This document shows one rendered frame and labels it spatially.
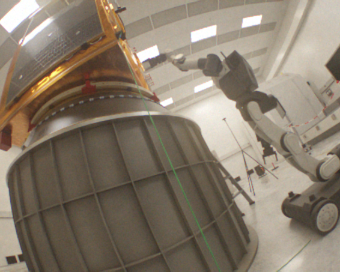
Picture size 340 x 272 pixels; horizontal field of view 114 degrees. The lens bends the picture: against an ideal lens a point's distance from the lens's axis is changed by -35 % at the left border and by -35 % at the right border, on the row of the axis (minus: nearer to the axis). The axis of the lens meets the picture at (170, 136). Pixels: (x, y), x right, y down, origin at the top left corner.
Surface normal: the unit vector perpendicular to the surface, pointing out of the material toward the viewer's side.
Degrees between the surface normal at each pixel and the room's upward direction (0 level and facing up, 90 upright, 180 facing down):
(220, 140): 90
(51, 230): 90
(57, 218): 90
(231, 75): 99
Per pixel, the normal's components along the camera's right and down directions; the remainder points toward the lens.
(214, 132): -0.15, -0.32
